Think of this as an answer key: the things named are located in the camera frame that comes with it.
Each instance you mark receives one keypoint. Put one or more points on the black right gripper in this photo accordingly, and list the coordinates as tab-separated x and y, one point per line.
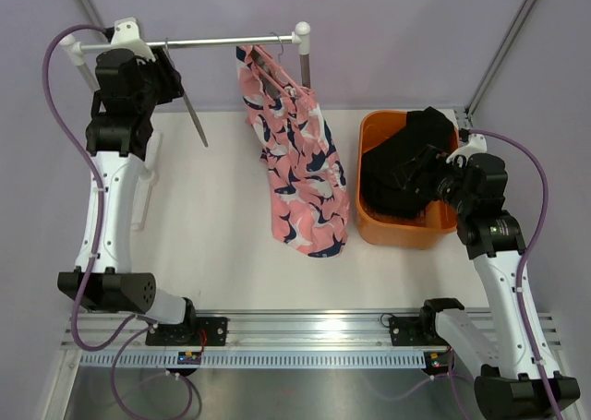
430	161

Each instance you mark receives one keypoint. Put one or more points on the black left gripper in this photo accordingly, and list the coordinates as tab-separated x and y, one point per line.
167	77

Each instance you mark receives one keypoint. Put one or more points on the grey metal hanger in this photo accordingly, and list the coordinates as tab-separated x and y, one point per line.
188	103

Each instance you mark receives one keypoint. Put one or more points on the black shorts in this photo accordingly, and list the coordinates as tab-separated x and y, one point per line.
403	136

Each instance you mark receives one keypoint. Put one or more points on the pink hanger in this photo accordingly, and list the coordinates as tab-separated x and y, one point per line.
275	80

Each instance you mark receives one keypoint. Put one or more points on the pink shark print shorts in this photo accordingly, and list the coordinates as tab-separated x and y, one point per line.
309	201

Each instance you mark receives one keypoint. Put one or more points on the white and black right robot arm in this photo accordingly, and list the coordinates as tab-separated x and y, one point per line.
516	376

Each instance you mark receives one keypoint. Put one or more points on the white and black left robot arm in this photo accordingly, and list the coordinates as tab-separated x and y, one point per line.
117	140

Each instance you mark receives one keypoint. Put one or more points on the orange plastic basket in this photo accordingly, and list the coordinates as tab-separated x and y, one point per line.
434	222

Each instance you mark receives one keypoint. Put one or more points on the silver clothes rack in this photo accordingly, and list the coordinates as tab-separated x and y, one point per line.
231	41

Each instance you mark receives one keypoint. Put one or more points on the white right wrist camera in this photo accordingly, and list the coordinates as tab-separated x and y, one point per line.
472	142

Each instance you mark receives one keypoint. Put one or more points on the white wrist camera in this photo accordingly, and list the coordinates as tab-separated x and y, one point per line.
472	142
127	36

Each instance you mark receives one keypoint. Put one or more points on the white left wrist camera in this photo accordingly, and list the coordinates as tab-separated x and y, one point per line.
127	36

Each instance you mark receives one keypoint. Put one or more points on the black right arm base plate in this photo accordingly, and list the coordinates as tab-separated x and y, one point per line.
413	331

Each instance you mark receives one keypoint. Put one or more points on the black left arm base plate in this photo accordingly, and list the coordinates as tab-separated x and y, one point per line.
207	331

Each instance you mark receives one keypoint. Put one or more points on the aluminium front rail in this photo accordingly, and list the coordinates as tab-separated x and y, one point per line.
305	330

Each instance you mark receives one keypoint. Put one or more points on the white slotted cable duct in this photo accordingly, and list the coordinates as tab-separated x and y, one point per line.
261	360

